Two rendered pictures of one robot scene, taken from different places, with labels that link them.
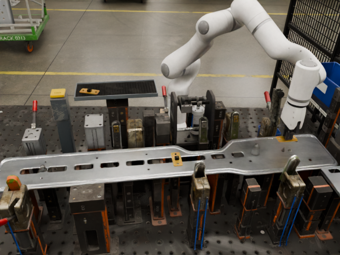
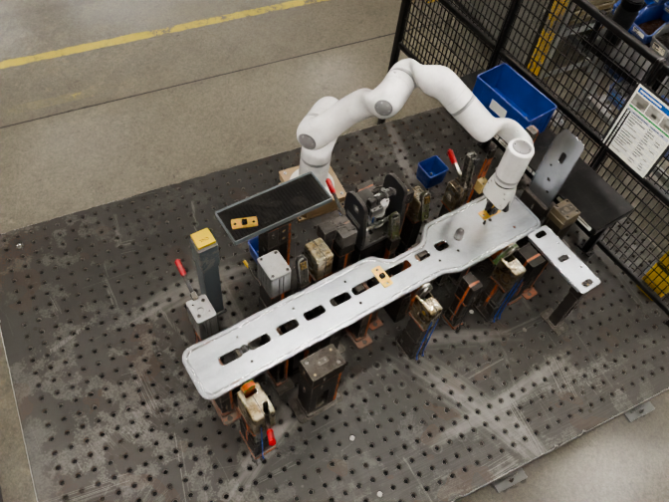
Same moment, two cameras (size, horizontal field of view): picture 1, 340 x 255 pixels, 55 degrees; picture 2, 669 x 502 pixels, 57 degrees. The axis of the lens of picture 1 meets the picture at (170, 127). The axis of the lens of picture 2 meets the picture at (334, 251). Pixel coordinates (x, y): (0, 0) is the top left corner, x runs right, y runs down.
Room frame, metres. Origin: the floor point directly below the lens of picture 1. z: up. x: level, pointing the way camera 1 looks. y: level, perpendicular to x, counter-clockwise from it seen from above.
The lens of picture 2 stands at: (0.15, 0.70, 2.79)
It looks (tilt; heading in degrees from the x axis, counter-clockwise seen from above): 56 degrees down; 329
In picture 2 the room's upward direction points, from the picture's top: 9 degrees clockwise
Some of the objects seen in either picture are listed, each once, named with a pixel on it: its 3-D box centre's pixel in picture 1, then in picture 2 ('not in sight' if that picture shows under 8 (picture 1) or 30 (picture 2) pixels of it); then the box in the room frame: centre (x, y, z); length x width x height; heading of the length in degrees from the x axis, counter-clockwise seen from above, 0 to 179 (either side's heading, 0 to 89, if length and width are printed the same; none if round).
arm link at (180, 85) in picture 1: (183, 73); (322, 129); (1.67, -0.07, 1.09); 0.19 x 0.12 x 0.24; 130
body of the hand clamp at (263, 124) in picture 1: (263, 149); (448, 212); (1.28, -0.46, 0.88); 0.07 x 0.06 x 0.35; 9
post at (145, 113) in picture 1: (149, 147); (323, 258); (1.24, 0.10, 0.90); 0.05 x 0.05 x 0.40; 9
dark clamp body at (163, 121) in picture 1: (162, 151); (339, 256); (1.23, 0.03, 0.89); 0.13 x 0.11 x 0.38; 9
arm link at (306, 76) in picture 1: (304, 79); (515, 159); (1.12, -0.50, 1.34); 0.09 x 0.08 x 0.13; 130
